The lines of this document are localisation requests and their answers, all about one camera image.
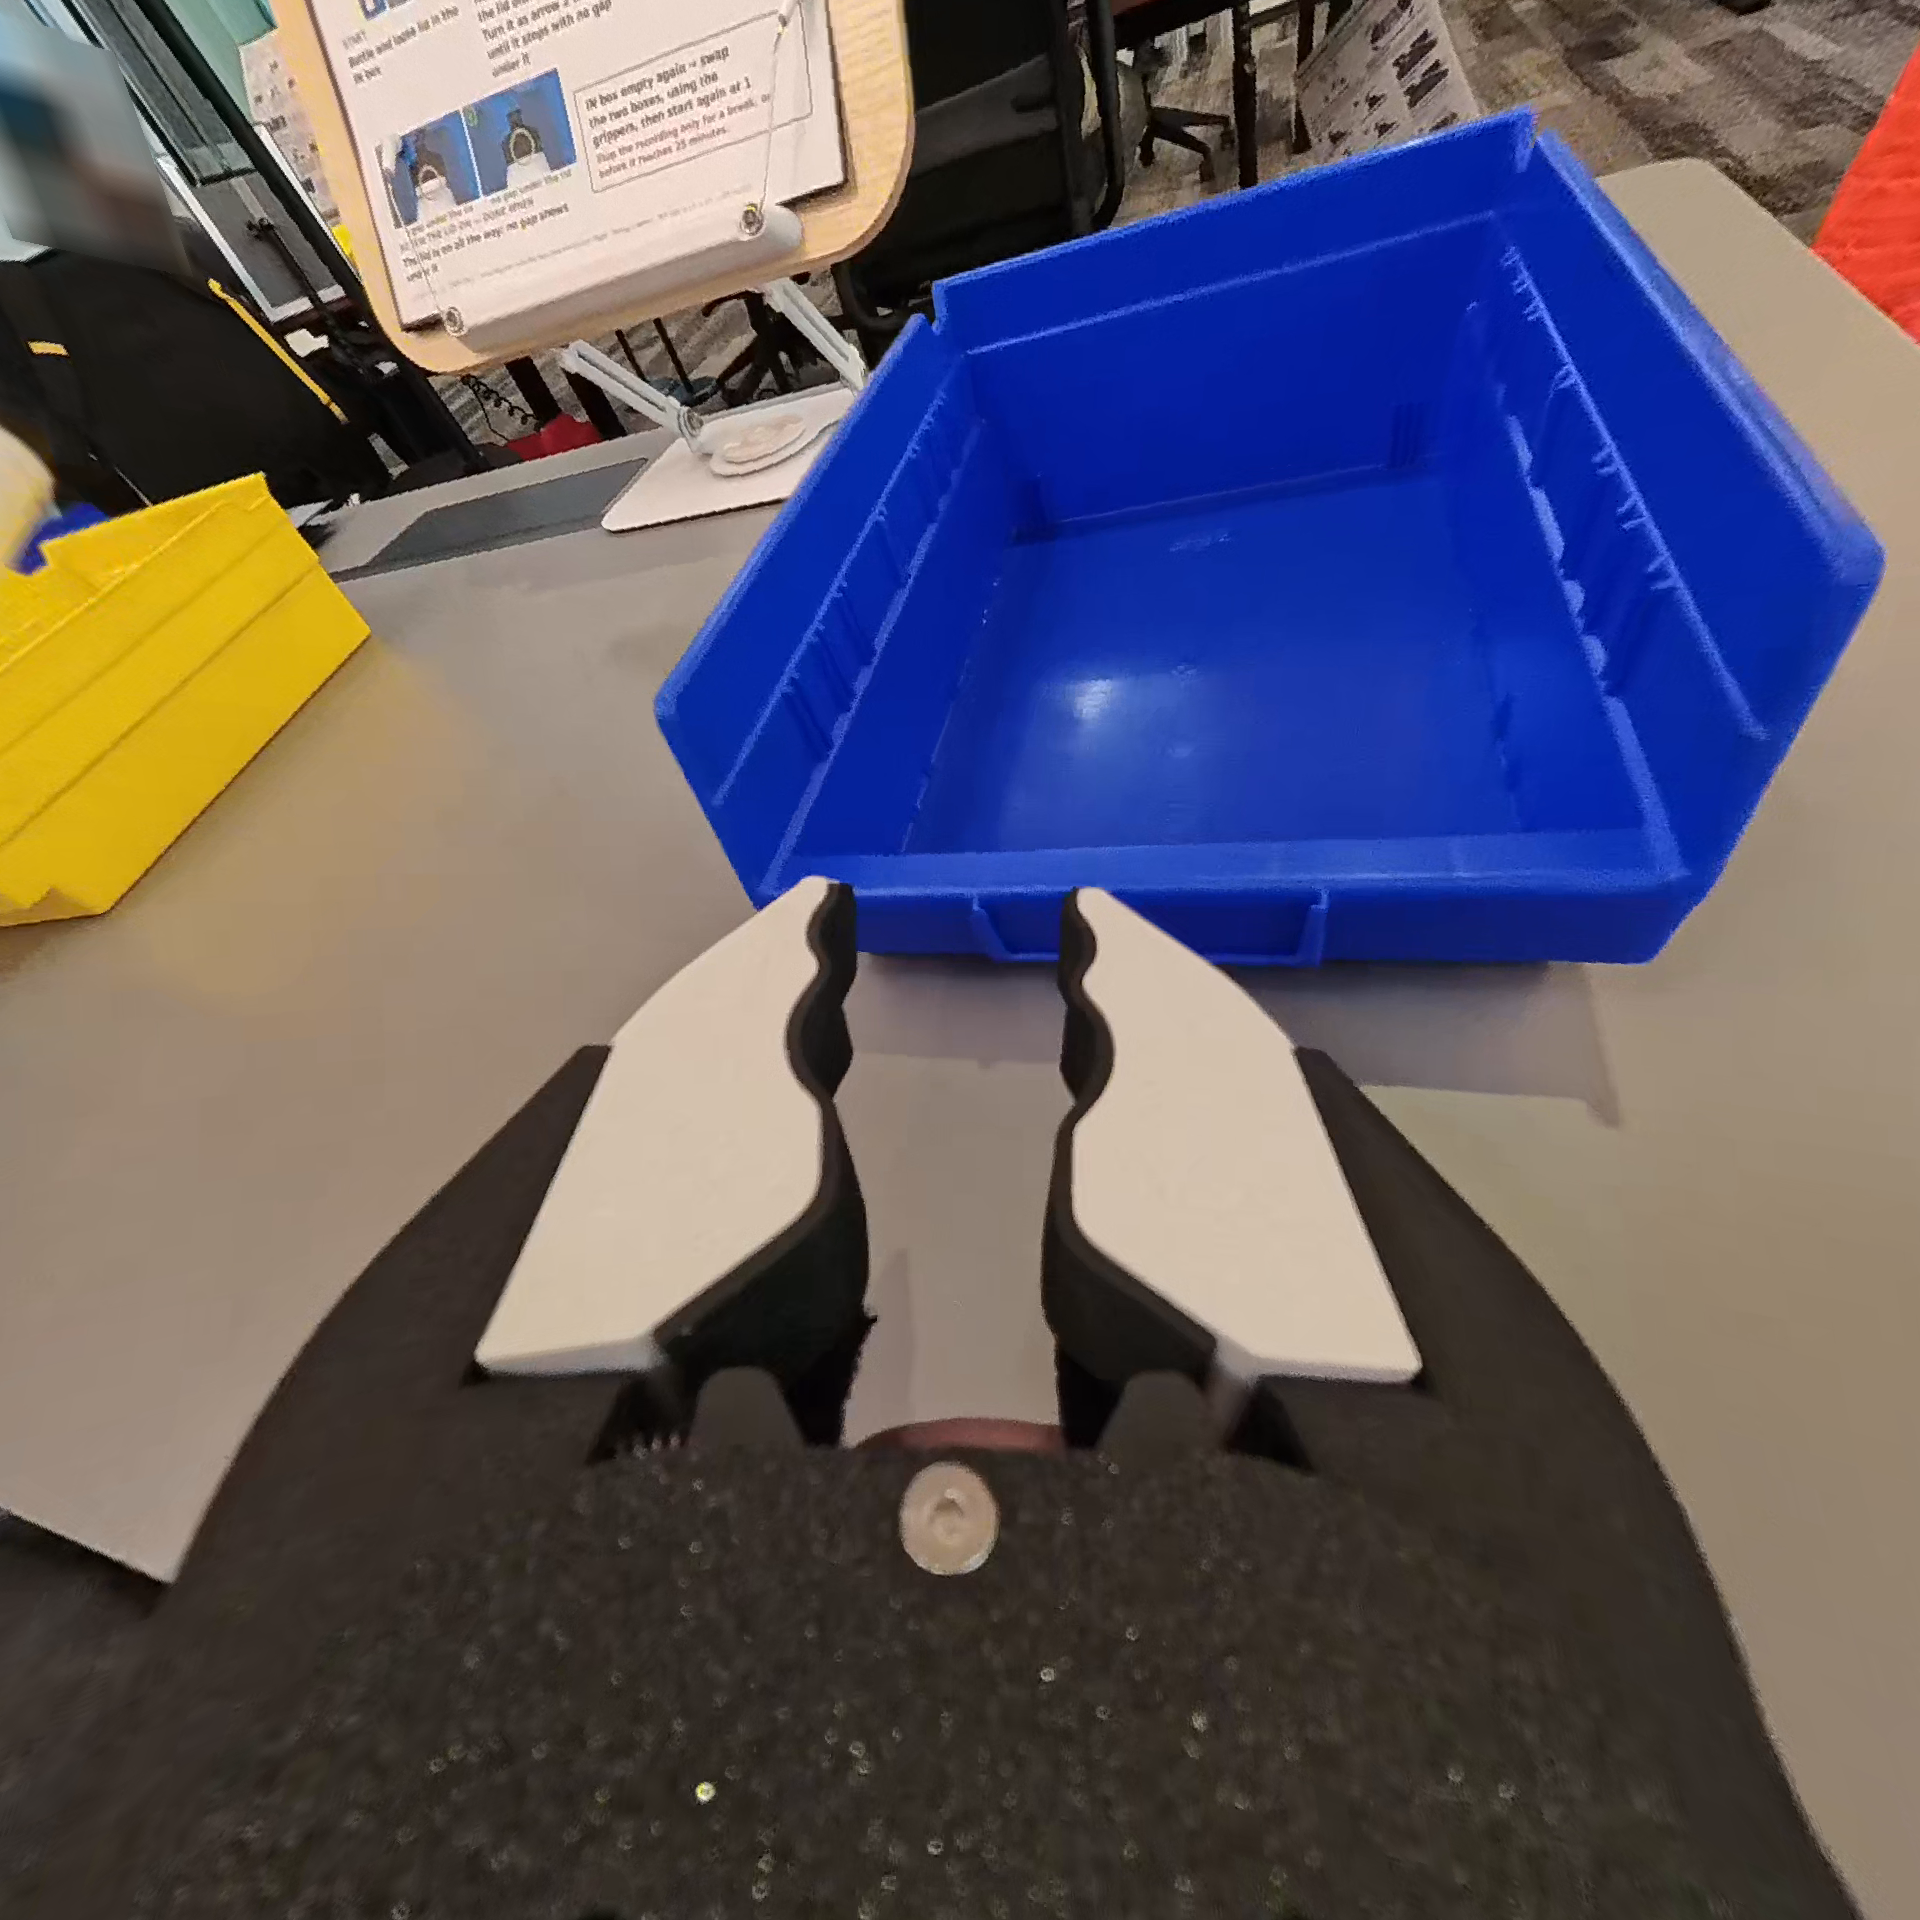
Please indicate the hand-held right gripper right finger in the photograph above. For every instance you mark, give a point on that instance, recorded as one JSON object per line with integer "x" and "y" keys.
{"x": 1229, "y": 1170}

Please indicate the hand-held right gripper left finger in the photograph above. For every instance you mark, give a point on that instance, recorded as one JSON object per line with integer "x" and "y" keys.
{"x": 675, "y": 1170}

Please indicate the blue plastic bin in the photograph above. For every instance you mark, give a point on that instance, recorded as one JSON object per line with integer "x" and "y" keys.
{"x": 1200, "y": 675}

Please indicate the yellow plastic bin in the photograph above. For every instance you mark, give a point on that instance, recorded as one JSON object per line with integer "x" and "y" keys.
{"x": 149, "y": 704}

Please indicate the white document stand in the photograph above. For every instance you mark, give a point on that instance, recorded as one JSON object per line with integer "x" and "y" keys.
{"x": 675, "y": 488}

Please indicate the instruction sheet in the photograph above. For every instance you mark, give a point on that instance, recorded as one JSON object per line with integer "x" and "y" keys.
{"x": 598, "y": 148}

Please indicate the black office chair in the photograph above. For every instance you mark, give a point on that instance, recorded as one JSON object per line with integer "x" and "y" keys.
{"x": 990, "y": 135}

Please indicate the wooden clipboard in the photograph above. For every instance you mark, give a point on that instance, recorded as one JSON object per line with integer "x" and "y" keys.
{"x": 878, "y": 90}

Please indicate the printed paper sheet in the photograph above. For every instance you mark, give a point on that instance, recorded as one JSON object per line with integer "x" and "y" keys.
{"x": 1388, "y": 75}

